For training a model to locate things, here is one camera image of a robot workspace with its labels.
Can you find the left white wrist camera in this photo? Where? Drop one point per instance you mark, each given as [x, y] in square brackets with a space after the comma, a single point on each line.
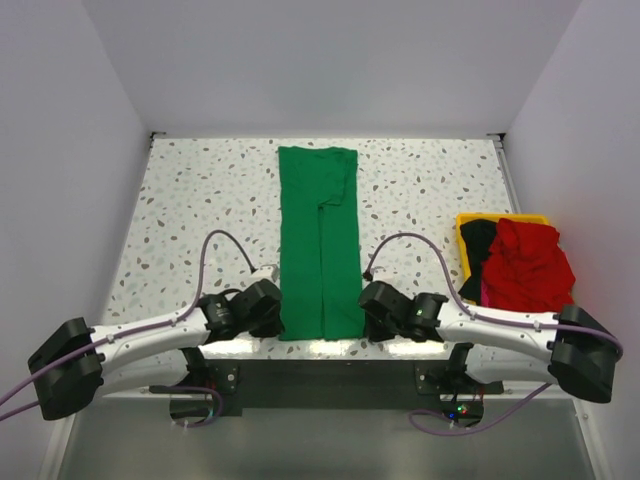
[269, 272]

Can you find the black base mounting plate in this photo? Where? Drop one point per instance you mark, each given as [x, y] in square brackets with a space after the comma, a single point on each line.
[237, 385]

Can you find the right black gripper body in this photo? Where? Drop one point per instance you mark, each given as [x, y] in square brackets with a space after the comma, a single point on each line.
[379, 331]

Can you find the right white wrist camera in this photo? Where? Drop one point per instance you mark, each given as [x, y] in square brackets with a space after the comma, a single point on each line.
[378, 274]

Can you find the aluminium frame rail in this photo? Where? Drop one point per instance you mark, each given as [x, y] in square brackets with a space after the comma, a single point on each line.
[512, 390]

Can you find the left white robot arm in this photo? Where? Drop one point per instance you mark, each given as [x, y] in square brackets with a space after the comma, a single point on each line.
[79, 363]

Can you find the red t shirt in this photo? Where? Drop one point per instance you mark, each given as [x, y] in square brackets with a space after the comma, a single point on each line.
[526, 270]

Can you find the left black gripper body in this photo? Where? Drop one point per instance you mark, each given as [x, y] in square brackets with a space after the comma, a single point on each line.
[266, 326]

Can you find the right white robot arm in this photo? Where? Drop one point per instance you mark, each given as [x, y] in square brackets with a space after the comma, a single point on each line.
[569, 349]

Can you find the green t shirt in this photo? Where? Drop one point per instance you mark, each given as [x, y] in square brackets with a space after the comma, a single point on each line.
[319, 244]

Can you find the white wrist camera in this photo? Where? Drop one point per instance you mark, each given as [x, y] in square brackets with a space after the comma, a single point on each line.
[378, 274]
[269, 272]

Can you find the yellow plastic bin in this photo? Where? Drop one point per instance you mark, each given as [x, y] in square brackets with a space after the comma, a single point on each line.
[469, 216]

